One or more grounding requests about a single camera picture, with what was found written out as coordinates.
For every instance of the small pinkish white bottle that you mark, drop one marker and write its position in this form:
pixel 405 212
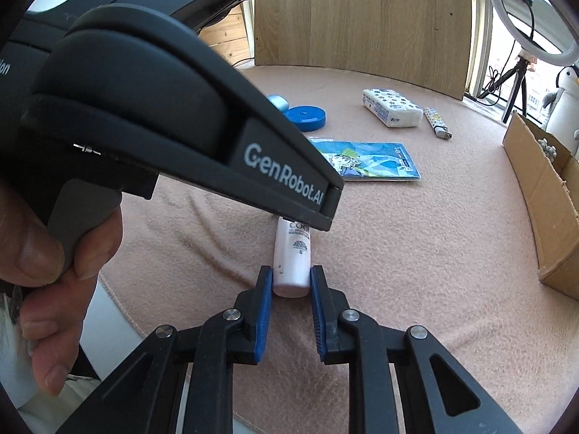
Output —
pixel 291 262

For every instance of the pine slat wooden board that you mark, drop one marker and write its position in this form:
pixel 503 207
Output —
pixel 226 36

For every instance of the light oak wooden board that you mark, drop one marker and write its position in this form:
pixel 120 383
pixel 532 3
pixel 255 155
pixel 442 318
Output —
pixel 362 22

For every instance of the large penguin plush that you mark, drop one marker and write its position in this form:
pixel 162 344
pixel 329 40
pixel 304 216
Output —
pixel 567 99

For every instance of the blue printed packet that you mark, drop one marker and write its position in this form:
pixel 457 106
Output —
pixel 375 162

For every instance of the blue round tape measure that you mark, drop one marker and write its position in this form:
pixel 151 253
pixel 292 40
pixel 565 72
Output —
pixel 306 117

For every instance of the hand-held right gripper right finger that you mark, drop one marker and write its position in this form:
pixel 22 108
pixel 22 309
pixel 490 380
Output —
pixel 319 321

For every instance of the patterned lighter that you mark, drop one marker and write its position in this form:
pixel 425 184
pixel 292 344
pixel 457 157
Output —
pixel 436 123

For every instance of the person's left hand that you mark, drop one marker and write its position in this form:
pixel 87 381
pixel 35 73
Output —
pixel 49 325

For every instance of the cardboard box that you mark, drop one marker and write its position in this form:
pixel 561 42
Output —
pixel 547 217

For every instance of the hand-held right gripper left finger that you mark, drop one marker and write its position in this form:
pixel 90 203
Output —
pixel 262 321

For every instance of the patterned tissue packet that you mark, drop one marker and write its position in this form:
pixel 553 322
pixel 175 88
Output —
pixel 391 106

